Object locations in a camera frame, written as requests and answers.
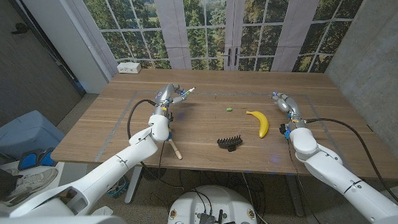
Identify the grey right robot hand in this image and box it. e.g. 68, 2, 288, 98
269, 91, 303, 124

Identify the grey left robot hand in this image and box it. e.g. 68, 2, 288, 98
154, 83, 190, 116

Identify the yellow toy banana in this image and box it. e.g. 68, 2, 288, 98
246, 110, 270, 139

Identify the colourful striped wooden maraca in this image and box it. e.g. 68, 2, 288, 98
167, 138, 183, 161

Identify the teal basket of toy eggs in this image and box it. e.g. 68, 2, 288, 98
107, 175, 130, 198

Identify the white power strip box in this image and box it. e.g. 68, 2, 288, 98
117, 62, 142, 75

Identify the printed window backdrop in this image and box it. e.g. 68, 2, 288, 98
67, 0, 364, 74

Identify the black comb brush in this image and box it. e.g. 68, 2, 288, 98
216, 134, 244, 152

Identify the black round floor base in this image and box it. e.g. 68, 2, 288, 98
141, 167, 167, 182

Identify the white table leg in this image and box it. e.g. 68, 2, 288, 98
285, 174, 305, 218
124, 166, 144, 205

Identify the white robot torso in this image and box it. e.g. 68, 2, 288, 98
167, 185, 258, 224

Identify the white crumpled paper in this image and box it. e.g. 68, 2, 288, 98
91, 205, 114, 217

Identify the blue and black slipper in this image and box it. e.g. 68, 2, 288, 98
17, 149, 43, 171
39, 147, 59, 167

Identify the blue-grey storage box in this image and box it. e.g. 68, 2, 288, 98
0, 110, 66, 162

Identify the grey and white sneaker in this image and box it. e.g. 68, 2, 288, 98
1, 167, 59, 208

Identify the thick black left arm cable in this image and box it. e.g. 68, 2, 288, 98
126, 99, 184, 190

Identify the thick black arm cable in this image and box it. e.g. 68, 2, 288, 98
126, 99, 184, 190
306, 118, 398, 203

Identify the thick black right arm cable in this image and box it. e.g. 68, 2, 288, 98
306, 118, 398, 203

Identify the black door handle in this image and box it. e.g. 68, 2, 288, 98
11, 22, 31, 35

